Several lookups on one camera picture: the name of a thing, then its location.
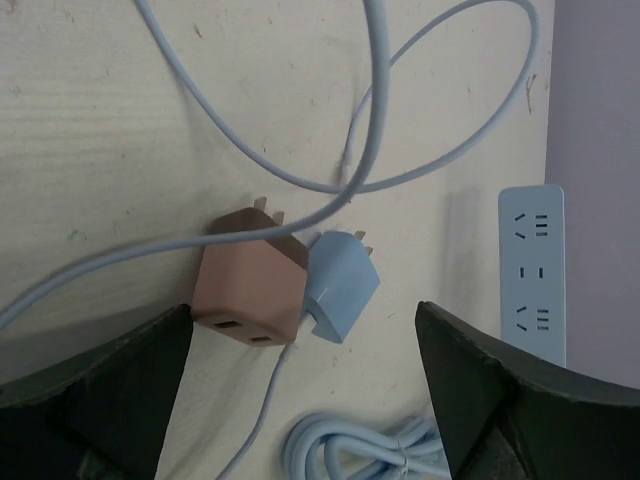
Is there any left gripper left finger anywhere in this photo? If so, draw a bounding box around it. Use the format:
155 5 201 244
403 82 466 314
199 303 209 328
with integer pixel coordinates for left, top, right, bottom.
1 304 193 479

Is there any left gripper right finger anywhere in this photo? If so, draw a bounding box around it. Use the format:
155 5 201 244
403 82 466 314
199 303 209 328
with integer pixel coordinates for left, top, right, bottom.
415 302 639 479

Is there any blue power strip cord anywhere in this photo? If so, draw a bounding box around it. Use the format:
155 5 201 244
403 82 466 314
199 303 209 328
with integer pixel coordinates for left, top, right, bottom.
287 412 454 480

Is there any blue power strip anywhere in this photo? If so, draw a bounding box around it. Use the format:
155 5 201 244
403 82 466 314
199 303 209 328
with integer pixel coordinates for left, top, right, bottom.
498 185 567 367

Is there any thin blue usb cable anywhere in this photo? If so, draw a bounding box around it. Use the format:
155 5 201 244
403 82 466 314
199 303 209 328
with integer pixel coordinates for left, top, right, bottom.
0 0 542 480

